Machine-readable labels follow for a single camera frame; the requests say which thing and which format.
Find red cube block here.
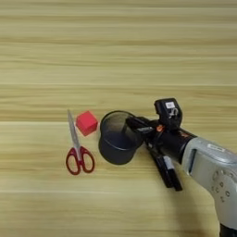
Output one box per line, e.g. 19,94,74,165
75,110,99,137

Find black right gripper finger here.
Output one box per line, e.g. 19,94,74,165
135,125,157,139
125,116,157,129

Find red-handled scissors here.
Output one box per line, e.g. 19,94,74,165
65,108,96,176

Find black mesh pen cup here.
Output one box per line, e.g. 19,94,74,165
98,110,145,166

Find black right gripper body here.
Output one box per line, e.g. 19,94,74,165
143,121,198,165

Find white marker with black cap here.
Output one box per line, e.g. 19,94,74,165
161,155,183,192

